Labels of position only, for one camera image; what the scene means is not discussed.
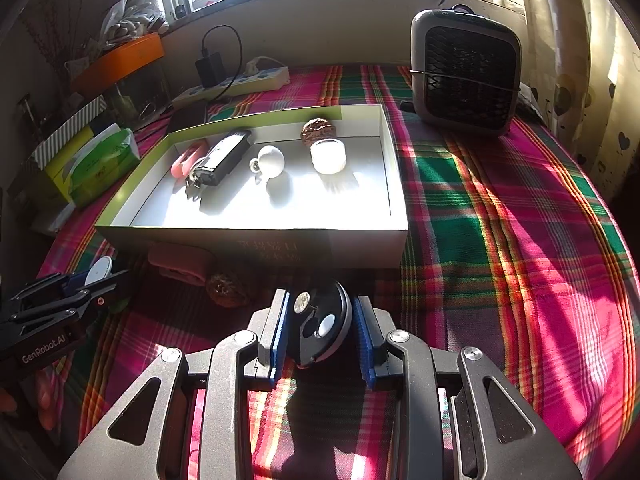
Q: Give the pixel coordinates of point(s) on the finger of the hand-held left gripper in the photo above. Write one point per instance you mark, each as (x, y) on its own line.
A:
(75, 281)
(107, 296)

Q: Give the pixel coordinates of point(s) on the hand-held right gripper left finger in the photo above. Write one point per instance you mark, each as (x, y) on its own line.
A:
(280, 335)

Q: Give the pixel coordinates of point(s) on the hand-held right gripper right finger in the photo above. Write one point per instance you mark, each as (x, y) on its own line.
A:
(362, 342)

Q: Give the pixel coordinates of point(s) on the white and green round container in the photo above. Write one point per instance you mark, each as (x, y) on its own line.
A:
(98, 270)

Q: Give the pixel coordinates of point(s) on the black round disc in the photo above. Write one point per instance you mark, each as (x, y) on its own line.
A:
(332, 300)

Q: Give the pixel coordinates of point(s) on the cardboard box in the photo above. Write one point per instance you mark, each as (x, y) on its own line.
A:
(300, 205)

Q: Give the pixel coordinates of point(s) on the pink clip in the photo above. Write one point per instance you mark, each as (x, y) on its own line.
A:
(182, 165)

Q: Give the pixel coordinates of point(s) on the white light bulb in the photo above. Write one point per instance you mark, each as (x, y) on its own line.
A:
(270, 160)

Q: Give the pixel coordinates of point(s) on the white cylindrical cup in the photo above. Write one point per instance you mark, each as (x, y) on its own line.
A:
(327, 156)

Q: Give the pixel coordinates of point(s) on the person's left hand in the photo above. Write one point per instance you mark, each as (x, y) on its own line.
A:
(46, 402)

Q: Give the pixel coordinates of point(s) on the brown walnut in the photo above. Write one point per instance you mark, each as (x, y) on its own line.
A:
(317, 130)
(227, 288)

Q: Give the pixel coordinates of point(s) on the pink stapler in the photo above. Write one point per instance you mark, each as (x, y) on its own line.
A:
(177, 260)

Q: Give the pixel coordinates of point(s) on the green tissue pack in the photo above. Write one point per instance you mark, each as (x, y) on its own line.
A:
(95, 165)

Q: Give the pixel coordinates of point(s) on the yellow box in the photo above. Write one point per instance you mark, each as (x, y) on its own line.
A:
(75, 143)

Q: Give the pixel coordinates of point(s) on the striped box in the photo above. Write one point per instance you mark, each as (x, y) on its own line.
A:
(70, 127)

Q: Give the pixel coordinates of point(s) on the plaid tablecloth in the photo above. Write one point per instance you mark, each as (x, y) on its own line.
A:
(500, 235)

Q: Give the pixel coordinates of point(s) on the black phone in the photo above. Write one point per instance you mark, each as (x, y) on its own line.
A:
(187, 115)

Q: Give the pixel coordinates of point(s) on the orange box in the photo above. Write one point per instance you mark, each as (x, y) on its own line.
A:
(130, 57)

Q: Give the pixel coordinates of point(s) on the black charger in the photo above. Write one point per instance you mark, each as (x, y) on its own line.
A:
(210, 67)

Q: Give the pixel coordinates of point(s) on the white power strip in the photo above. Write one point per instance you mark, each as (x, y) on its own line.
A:
(250, 81)

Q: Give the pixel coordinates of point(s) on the pile of white packets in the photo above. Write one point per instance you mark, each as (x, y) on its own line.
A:
(130, 15)

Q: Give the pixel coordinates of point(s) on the grey fan heater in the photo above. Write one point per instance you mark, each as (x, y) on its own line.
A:
(465, 75)

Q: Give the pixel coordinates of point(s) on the heart print curtain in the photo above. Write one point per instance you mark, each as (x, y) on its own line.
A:
(575, 60)

